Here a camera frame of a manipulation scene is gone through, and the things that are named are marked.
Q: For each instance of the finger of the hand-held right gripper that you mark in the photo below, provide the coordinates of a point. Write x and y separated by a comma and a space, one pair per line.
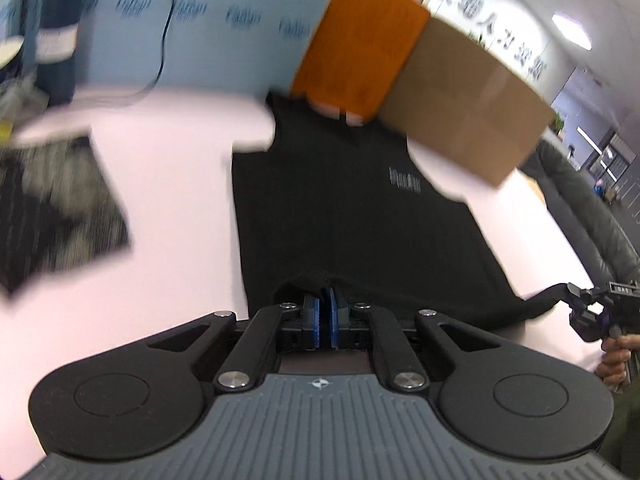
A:
552, 296

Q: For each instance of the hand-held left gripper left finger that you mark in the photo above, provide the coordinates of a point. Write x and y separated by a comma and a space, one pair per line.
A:
315, 322

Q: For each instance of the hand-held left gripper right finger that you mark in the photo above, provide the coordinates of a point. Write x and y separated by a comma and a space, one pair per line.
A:
331, 322

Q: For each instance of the black t-shirt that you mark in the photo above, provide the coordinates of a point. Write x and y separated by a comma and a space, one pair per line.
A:
325, 210

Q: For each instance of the person's right hand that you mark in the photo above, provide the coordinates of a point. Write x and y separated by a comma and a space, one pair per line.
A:
617, 360

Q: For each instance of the dark grey sofa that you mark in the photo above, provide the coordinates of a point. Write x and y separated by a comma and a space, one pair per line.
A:
580, 200

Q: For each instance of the potted plant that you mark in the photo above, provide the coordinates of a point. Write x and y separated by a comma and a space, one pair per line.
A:
559, 122

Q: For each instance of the brown cardboard box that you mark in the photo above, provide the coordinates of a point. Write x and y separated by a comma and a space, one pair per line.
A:
465, 105

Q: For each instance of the ceiling light panel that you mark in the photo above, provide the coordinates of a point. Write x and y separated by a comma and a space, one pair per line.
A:
572, 30

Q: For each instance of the orange box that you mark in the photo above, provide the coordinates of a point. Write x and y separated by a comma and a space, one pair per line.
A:
360, 45

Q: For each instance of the black patterned cloth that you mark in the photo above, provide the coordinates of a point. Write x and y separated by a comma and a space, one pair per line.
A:
55, 210

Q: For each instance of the light blue foam board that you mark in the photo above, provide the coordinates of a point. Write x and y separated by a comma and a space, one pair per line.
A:
225, 20

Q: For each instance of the yellow cloth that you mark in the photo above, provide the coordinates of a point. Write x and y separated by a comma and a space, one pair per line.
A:
5, 131

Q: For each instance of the grey cloth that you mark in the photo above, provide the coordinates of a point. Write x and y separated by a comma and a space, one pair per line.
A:
20, 102

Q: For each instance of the dark cylindrical bottle box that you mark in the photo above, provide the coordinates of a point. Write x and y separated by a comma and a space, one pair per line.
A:
62, 35

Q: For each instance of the dark paper cup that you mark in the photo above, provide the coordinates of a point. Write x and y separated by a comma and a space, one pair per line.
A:
12, 57

